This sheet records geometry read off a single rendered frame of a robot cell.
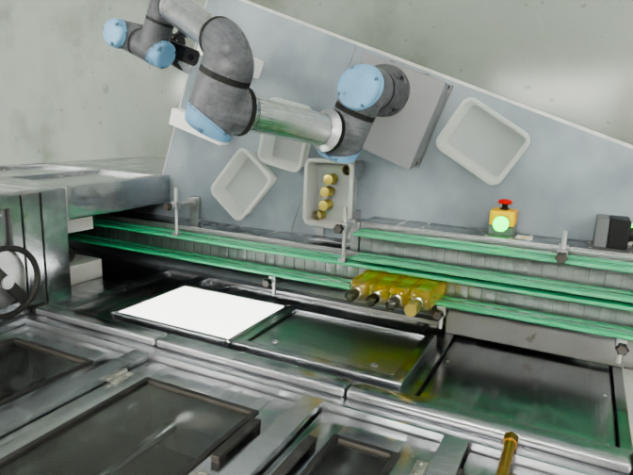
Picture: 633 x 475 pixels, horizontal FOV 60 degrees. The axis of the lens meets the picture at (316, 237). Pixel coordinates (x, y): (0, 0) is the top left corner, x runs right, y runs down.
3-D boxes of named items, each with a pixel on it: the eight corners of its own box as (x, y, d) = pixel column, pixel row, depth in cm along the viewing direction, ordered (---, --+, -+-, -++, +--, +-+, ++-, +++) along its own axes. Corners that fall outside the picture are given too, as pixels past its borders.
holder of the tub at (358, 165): (314, 236, 193) (303, 239, 186) (316, 156, 187) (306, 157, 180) (359, 241, 186) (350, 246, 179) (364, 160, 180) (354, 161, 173)
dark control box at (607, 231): (592, 240, 154) (592, 246, 147) (596, 213, 152) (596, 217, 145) (625, 244, 151) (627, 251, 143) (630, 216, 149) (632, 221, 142)
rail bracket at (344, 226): (347, 255, 174) (331, 264, 163) (349, 203, 170) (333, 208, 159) (356, 256, 172) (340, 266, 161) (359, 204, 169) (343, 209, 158)
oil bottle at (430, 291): (427, 289, 164) (406, 310, 146) (429, 271, 163) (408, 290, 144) (446, 293, 162) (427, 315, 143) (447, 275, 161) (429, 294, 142)
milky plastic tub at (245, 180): (221, 188, 208) (207, 189, 201) (254, 143, 199) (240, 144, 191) (251, 221, 205) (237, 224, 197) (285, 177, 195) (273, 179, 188)
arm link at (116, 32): (119, 53, 146) (96, 40, 149) (147, 57, 156) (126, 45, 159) (126, 24, 144) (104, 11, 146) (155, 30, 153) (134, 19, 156)
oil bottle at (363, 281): (372, 281, 172) (346, 300, 153) (373, 264, 171) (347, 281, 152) (390, 284, 169) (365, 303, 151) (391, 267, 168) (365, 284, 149)
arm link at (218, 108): (384, 121, 150) (215, 75, 113) (362, 170, 156) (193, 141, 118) (357, 105, 158) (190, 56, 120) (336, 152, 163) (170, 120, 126)
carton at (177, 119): (182, 108, 208) (171, 107, 203) (233, 128, 200) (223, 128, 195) (179, 123, 210) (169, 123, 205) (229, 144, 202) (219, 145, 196)
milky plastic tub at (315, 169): (313, 221, 191) (301, 224, 184) (316, 155, 187) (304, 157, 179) (360, 226, 184) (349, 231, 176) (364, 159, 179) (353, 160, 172)
